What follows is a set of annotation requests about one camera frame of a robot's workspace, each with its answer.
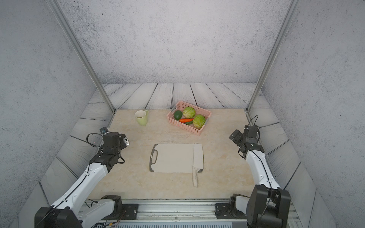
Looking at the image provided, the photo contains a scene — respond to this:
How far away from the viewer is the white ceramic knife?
860mm

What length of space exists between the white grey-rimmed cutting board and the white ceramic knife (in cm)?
1

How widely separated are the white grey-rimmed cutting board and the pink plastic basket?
13cm

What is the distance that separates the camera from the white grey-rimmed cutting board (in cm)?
89
